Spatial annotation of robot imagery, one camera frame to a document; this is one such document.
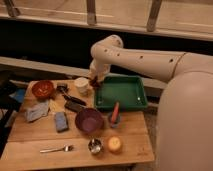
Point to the red-brown bowl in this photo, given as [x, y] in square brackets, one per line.
[43, 89]

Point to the yellow round fruit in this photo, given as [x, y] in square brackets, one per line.
[114, 144]

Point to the orange carrot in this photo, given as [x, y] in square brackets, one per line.
[115, 113]

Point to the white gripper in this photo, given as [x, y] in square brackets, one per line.
[99, 70]

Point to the dark rectangular block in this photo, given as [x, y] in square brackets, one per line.
[73, 106]

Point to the white cup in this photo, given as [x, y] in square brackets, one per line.
[81, 84]

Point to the wooden table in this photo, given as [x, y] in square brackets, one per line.
[22, 150]

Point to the grey-blue cloth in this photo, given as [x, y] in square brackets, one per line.
[37, 111]

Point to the dark red grape bunch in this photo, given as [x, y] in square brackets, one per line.
[95, 83]

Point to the yellow sponge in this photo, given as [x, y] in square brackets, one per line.
[55, 107]

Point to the purple bowl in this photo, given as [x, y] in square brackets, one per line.
[89, 120]

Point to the small metal cup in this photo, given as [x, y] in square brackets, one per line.
[95, 146]

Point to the small blue cup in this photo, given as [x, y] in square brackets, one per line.
[113, 124]

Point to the black chair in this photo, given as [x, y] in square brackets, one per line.
[6, 102]

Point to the black brush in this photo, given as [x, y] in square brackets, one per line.
[63, 88]

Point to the green plastic tray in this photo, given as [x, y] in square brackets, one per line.
[128, 91]

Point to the blue sponge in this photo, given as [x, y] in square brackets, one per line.
[61, 122]

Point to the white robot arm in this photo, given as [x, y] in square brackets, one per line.
[184, 83]

